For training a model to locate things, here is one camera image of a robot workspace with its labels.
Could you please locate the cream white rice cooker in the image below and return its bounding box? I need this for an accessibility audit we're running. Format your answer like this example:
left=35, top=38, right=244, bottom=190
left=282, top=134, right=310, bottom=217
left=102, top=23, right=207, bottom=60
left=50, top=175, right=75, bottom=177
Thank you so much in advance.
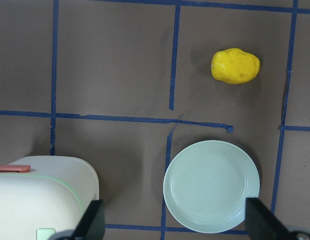
left=0, top=155, right=99, bottom=240

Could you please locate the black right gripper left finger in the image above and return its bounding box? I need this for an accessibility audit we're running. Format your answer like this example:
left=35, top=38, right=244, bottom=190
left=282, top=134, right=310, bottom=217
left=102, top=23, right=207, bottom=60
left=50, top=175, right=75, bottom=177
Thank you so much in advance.
left=49, top=200, right=105, bottom=240

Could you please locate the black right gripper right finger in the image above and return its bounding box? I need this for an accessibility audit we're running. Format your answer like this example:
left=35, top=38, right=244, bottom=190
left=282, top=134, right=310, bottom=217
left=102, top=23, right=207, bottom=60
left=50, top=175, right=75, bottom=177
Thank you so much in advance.
left=245, top=197, right=310, bottom=240

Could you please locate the pale green round plate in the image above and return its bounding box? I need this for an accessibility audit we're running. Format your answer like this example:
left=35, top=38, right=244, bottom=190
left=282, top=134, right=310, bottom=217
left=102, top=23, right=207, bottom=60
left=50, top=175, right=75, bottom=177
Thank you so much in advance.
left=163, top=140, right=260, bottom=234

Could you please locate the yellow toy potato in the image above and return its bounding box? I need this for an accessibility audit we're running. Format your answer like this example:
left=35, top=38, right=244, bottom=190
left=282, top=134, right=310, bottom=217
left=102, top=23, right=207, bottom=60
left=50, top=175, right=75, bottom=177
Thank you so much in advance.
left=211, top=48, right=260, bottom=85

